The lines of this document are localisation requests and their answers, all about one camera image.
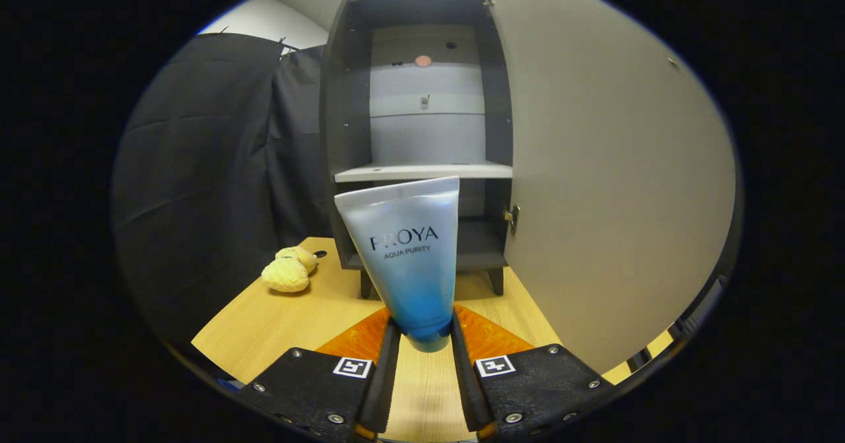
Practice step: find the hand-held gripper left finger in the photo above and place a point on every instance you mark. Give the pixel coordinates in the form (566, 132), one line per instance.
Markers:
(389, 377)

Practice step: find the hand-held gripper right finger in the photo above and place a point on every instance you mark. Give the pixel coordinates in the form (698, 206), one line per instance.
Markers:
(465, 377)

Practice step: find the blue and white tube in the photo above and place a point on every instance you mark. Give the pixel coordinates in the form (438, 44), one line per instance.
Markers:
(409, 265)

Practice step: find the beige cabinet door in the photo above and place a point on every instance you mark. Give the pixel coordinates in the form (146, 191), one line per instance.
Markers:
(614, 166)

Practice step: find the yellow plush toy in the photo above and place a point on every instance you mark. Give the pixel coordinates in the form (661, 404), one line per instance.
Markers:
(285, 274)

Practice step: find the white cabinet shelf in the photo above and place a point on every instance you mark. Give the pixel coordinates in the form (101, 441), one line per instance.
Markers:
(422, 171)

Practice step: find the black backdrop cloth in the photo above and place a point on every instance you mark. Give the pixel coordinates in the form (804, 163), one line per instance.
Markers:
(198, 185)

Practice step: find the dark grey cabinet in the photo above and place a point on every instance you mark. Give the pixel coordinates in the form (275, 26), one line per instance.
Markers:
(343, 100)

